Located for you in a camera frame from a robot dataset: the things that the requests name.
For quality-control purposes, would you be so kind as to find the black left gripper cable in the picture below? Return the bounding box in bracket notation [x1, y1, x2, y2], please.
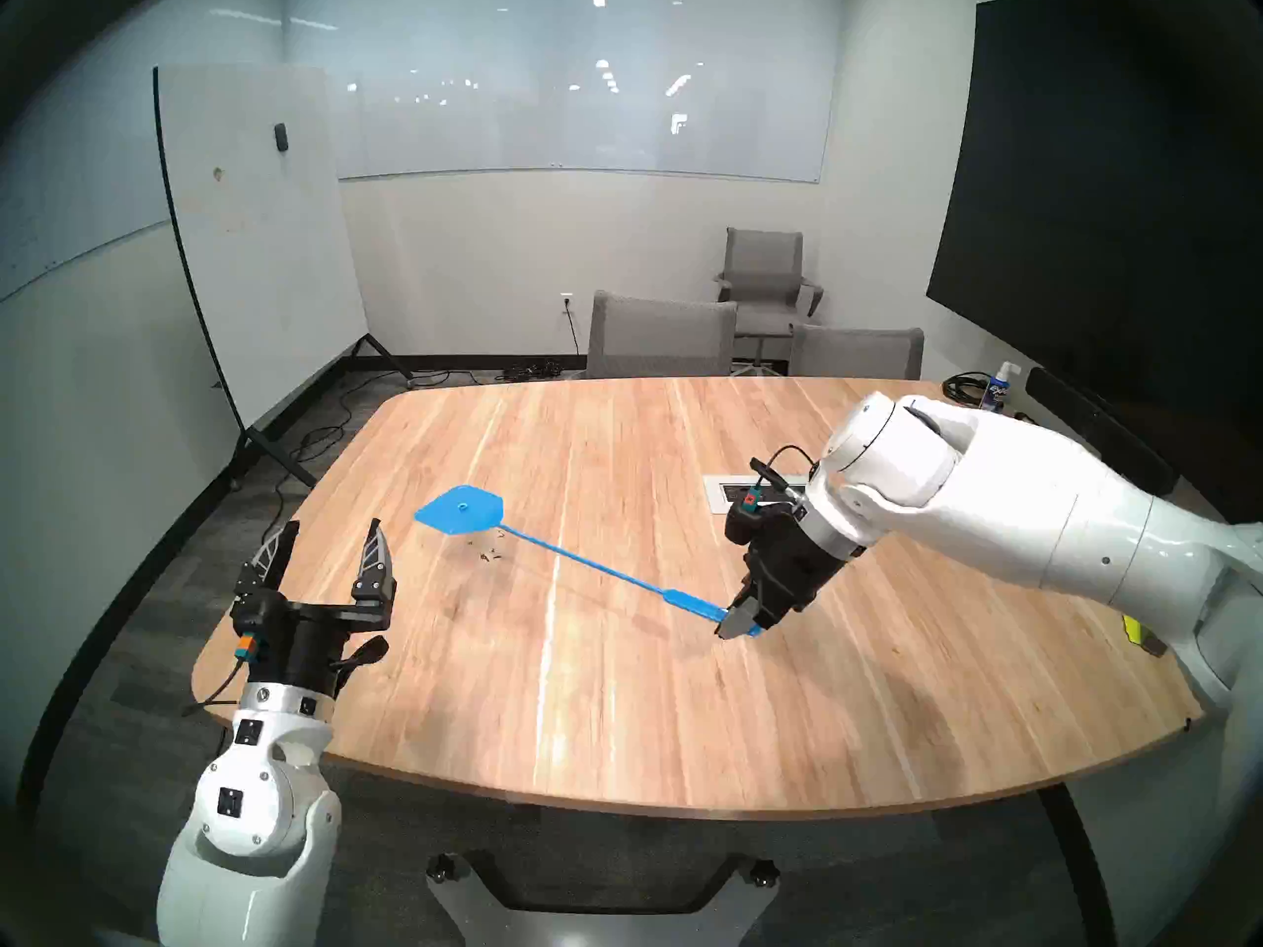
[180, 659, 248, 718]

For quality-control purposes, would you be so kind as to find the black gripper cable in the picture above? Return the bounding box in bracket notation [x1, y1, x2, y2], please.
[180, 659, 248, 718]
[748, 445, 820, 497]

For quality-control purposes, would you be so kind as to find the black table leg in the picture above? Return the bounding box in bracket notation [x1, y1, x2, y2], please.
[1036, 785, 1121, 947]

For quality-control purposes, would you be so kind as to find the grey armrest office chair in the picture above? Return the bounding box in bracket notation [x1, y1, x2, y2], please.
[712, 227, 825, 374]

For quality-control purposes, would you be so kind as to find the black video sound bar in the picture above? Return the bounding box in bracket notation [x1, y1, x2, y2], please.
[1024, 366, 1180, 499]

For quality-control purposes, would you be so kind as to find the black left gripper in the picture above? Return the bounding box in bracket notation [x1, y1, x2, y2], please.
[231, 518, 400, 697]

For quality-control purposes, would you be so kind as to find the grey mesh office chair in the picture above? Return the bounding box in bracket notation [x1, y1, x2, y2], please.
[786, 324, 926, 381]
[585, 290, 739, 380]

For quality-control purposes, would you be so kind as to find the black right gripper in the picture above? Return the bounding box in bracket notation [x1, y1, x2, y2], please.
[716, 489, 856, 642]

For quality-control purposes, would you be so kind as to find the grey table power outlet box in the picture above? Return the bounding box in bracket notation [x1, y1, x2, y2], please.
[703, 474, 810, 515]

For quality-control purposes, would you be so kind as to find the freestanding whiteboard with black stand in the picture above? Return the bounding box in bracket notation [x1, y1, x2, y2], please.
[153, 64, 415, 492]

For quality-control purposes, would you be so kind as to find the large black wall screen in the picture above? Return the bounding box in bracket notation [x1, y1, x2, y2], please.
[926, 0, 1263, 502]

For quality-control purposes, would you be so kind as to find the long black floor cable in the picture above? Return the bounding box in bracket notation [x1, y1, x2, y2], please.
[259, 366, 494, 546]

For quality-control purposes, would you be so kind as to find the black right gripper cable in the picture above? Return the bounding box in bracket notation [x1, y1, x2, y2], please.
[748, 445, 820, 497]

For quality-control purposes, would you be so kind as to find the wall whiteboard with blue writing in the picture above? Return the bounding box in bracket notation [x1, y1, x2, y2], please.
[0, 0, 292, 305]

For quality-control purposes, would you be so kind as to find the wide glass wall whiteboard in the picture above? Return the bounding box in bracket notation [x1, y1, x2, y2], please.
[286, 0, 845, 184]

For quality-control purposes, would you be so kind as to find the blue plastic fly swatter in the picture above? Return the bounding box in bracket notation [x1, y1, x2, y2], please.
[412, 486, 764, 640]

